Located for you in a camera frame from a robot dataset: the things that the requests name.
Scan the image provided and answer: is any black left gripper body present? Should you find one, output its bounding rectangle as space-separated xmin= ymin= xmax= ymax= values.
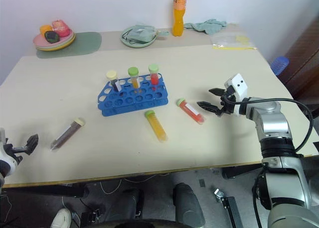
xmin=3 ymin=143 xmax=31 ymax=162

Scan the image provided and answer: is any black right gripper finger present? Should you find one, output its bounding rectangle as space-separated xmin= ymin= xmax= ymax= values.
xmin=196 ymin=101 xmax=222 ymax=114
xmin=208 ymin=88 xmax=227 ymax=97

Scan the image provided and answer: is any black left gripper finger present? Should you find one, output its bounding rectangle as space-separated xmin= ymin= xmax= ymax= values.
xmin=24 ymin=134 xmax=39 ymax=156

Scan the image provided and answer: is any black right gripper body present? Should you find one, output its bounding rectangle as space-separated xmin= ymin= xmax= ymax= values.
xmin=215 ymin=86 xmax=237 ymax=118

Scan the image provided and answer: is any green-capped labelled tube, red-orange liquid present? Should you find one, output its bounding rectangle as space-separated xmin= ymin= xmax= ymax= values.
xmin=176 ymin=98 xmax=207 ymax=125

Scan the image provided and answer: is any cream-capped tube with brown liquid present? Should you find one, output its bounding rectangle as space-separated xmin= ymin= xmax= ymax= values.
xmin=50 ymin=117 xmax=86 ymax=152

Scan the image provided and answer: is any green-capped tube with yellow liquid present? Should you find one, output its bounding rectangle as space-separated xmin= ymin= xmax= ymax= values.
xmin=145 ymin=110 xmax=168 ymax=142

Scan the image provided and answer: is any green-capped tube with red liquid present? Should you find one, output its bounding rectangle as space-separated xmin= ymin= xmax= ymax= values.
xmin=148 ymin=64 xmax=160 ymax=86

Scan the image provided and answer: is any blue plastic test tube rack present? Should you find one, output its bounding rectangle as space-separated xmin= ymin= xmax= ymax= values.
xmin=97 ymin=74 xmax=169 ymax=117

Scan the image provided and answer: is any green-capped tube with orange liquid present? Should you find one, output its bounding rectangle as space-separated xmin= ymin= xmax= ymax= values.
xmin=128 ymin=67 xmax=141 ymax=90

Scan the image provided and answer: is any cream-capped tube with dark liquid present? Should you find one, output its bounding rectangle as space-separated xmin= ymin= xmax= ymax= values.
xmin=106 ymin=70 xmax=123 ymax=93

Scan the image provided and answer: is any clear plastic zip bag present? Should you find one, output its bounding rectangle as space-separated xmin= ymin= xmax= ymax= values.
xmin=211 ymin=33 xmax=258 ymax=50

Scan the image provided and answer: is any crumpled green cloth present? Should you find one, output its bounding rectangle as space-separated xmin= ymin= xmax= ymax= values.
xmin=184 ymin=18 xmax=228 ymax=35

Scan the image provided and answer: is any blue ribbed plastic object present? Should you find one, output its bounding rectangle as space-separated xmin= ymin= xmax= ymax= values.
xmin=270 ymin=56 xmax=291 ymax=76

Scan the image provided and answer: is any white shoe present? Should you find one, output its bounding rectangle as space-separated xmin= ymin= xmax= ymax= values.
xmin=50 ymin=208 xmax=72 ymax=228

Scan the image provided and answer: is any orange drink bottle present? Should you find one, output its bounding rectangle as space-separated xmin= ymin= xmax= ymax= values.
xmin=172 ymin=0 xmax=188 ymax=37

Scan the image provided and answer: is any silver metal clamp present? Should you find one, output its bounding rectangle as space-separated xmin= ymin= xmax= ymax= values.
xmin=213 ymin=188 xmax=225 ymax=203

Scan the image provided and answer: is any brown wooden cabinet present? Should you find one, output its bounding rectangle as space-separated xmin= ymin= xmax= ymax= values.
xmin=280 ymin=13 xmax=319 ymax=107

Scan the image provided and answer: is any small black box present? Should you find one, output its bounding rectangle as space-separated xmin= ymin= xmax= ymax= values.
xmin=79 ymin=207 xmax=103 ymax=227

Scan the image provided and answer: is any folded green cloth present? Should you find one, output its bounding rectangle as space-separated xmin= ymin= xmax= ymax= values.
xmin=124 ymin=25 xmax=169 ymax=42

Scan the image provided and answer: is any green bowl with cloth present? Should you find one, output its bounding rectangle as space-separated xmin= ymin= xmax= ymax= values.
xmin=120 ymin=24 xmax=160 ymax=48

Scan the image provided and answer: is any dark rounded shape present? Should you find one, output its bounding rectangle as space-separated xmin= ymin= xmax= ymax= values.
xmin=172 ymin=183 xmax=206 ymax=228

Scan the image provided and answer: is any stack of plates with food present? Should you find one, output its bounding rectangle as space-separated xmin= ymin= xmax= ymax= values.
xmin=32 ymin=29 xmax=75 ymax=49

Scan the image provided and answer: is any black metal leg bar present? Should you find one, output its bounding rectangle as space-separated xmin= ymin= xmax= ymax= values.
xmin=221 ymin=196 xmax=240 ymax=228

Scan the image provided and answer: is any yellow plate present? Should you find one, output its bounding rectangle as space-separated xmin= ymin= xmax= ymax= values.
xmin=35 ymin=32 xmax=76 ymax=52

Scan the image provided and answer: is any black and green toy food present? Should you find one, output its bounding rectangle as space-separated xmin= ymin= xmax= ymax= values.
xmin=44 ymin=30 xmax=61 ymax=43

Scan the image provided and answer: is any green placemat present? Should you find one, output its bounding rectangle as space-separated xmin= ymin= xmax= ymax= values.
xmin=36 ymin=31 xmax=102 ymax=59

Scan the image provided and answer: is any orange toy fruit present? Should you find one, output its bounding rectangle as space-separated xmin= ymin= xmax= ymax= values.
xmin=39 ymin=24 xmax=53 ymax=35

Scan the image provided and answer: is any pink toy food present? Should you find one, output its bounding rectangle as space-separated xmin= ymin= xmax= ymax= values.
xmin=51 ymin=19 xmax=70 ymax=38

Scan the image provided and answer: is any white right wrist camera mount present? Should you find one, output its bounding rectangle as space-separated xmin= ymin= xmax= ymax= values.
xmin=224 ymin=73 xmax=250 ymax=117

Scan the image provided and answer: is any black table frame bar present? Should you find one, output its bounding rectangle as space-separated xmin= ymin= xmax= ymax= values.
xmin=0 ymin=183 xmax=86 ymax=199
xmin=221 ymin=162 xmax=265 ymax=180

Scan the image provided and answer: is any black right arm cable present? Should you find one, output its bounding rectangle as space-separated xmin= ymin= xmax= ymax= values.
xmin=223 ymin=95 xmax=315 ymax=161

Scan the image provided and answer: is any white floor cable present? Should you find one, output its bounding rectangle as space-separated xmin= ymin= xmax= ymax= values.
xmin=61 ymin=172 xmax=175 ymax=214

